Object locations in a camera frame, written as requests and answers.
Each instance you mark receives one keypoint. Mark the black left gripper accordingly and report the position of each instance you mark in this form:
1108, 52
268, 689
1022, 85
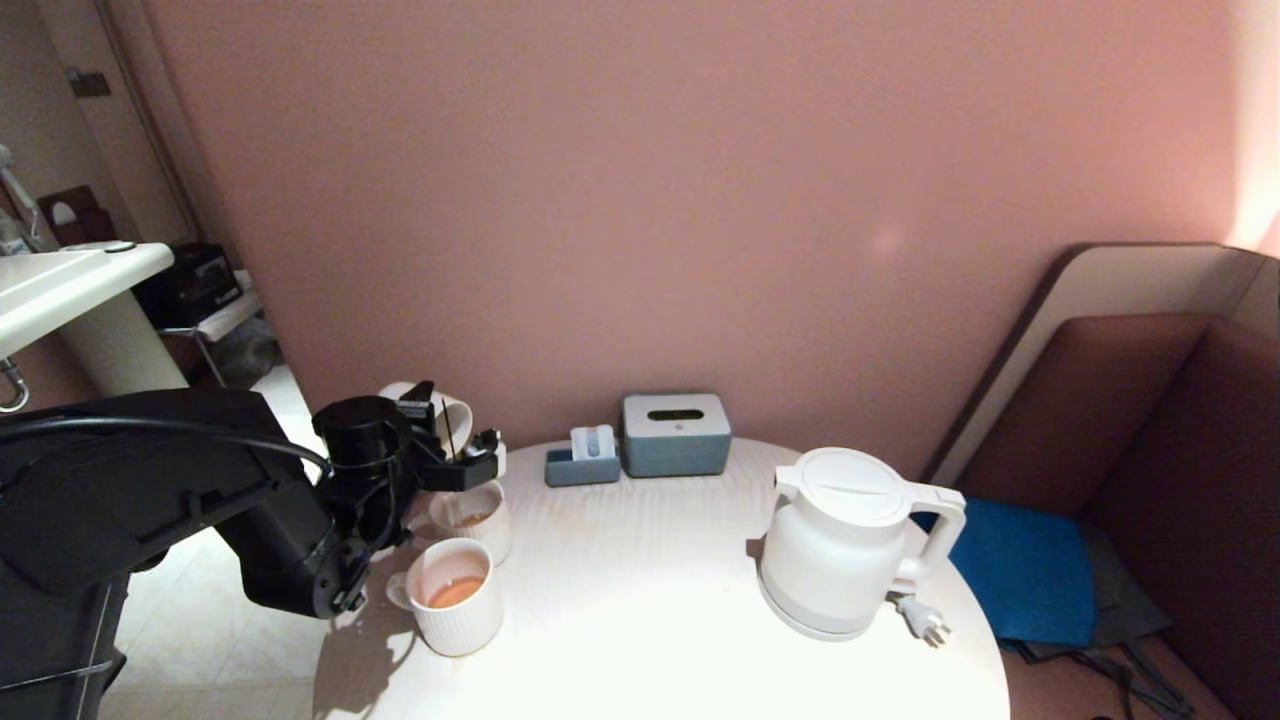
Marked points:
422, 465

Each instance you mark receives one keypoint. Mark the white electric kettle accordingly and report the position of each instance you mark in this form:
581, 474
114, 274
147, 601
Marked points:
835, 545

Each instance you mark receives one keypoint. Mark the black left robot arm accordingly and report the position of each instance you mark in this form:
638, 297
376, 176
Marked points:
150, 480

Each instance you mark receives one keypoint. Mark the white ribbed mug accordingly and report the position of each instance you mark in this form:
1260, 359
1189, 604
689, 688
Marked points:
480, 525
460, 615

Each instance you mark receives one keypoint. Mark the small grey sachet holder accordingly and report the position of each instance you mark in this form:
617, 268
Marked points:
580, 472

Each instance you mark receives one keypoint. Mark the white sachet packets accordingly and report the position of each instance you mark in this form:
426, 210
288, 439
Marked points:
592, 442

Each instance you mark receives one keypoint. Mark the grey plastic bag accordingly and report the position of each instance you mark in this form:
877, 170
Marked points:
248, 355

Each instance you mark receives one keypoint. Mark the grey blue tissue box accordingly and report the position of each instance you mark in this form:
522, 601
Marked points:
675, 440

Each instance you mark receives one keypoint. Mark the white metal-leg rack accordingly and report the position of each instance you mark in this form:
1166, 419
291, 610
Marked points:
225, 315

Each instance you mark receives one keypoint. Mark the black box appliance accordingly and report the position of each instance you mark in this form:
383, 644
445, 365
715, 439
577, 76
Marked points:
190, 286

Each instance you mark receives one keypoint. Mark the grey oval dish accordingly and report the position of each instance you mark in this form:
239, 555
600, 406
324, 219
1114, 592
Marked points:
110, 246

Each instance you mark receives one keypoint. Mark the grey round kettle base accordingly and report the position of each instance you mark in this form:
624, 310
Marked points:
805, 627

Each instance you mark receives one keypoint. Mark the chrome drain pipe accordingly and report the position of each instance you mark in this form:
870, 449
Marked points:
14, 390

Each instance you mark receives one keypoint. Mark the chrome sink faucet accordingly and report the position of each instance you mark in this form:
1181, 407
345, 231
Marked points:
15, 190

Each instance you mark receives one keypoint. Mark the white power plug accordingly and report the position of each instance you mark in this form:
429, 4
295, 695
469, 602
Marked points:
925, 622

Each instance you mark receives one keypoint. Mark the blue folded cloth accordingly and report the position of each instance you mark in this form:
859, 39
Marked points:
1020, 570

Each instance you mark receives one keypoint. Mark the brown upholstered bench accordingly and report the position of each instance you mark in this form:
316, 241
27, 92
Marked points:
1180, 440

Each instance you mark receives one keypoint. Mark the white pedestal sink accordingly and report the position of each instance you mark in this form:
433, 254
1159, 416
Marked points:
60, 286

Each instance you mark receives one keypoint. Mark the brown wall holder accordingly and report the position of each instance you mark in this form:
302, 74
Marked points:
75, 216

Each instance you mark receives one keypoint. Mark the dark wall plate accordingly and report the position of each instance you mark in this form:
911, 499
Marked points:
90, 84

